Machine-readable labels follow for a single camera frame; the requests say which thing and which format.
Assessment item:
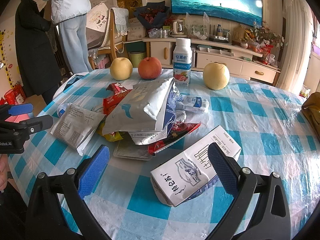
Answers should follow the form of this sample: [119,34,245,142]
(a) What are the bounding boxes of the white tv cabinet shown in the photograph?
[143,37,280,85]

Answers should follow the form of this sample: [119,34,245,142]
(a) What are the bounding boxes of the red snack wrapper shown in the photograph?
[103,82,131,116]

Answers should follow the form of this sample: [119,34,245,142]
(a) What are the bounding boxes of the small dark red wrapper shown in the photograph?
[148,122,201,156]

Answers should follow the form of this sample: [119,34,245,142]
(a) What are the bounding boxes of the dark flower bouquet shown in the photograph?
[133,1,170,30]

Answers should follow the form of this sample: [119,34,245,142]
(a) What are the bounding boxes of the yellow pear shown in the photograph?
[203,62,230,90]
[110,57,133,81]

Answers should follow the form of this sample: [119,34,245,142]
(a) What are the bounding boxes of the person's left hand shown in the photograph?
[0,154,8,191]

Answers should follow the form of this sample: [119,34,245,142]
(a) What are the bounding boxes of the white milk carton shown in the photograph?
[150,125,241,207]

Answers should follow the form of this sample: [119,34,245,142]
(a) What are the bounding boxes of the yellow pear left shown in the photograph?
[110,57,133,81]

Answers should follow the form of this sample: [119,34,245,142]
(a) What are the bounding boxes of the large white blue bag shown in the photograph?
[102,77,180,145]

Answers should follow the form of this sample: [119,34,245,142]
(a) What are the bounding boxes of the wooden chair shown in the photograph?
[86,2,129,69]

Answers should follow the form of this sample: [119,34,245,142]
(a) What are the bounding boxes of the person in black coat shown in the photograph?
[15,0,62,105]

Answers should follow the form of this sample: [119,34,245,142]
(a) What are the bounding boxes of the person in white jacket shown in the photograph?
[43,0,92,74]

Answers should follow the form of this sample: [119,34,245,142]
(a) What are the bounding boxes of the red apple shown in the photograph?
[138,57,162,80]

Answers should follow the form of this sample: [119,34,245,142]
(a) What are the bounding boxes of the yellow snack wrapper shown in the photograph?
[96,122,123,142]

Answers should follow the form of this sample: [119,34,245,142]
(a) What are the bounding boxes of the grey printed paper bag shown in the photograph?
[50,103,105,156]

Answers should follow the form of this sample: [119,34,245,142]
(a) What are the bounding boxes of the electric kettle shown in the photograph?
[170,20,188,37]

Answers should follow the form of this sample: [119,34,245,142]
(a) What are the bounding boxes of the green waste bin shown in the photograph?
[129,51,146,68]

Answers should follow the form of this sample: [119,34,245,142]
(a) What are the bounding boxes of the white yogurt drink bottle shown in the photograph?
[172,38,193,86]

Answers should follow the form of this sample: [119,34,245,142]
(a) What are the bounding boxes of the yellow pear right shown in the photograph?
[203,62,230,90]

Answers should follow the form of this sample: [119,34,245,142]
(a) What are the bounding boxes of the red gift boxes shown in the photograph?
[0,83,27,105]

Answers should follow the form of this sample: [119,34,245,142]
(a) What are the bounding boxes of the blue checkered tablecloth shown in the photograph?
[9,69,319,239]

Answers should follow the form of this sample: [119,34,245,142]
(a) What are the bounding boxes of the giraffe height wall sticker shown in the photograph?
[1,29,16,89]

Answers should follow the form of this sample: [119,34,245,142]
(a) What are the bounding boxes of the crushed white yogurt bottle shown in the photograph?
[176,94,209,114]

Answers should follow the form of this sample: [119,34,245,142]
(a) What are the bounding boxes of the brown bag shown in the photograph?
[302,92,320,140]

